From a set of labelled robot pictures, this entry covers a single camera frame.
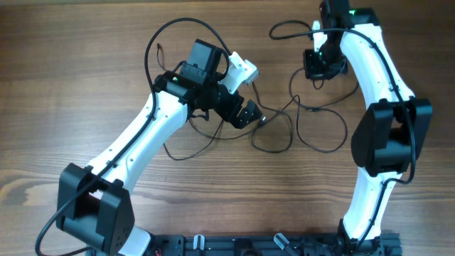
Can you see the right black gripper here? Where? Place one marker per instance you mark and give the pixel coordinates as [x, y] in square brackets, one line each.
[314, 66]

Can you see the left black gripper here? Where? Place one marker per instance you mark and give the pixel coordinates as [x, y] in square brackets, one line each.
[242, 117]

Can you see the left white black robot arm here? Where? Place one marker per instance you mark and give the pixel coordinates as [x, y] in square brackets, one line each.
[102, 216]

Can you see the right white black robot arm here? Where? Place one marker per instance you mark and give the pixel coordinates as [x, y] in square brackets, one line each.
[388, 139]

